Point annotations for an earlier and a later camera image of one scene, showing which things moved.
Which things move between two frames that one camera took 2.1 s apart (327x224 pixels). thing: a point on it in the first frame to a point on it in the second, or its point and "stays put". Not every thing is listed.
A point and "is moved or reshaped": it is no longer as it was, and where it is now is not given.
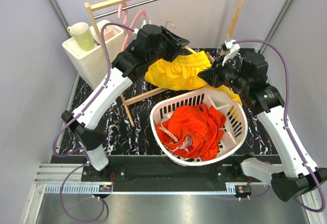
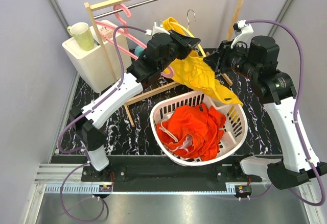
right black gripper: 212,76 to 218,59
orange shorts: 193,129 stays put
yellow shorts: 181,72 is moved or reshaped
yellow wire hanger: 186,47 to 188,29
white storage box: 90,64 stays put
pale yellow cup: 82,32 stays put
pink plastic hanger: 131,32 to 131,34
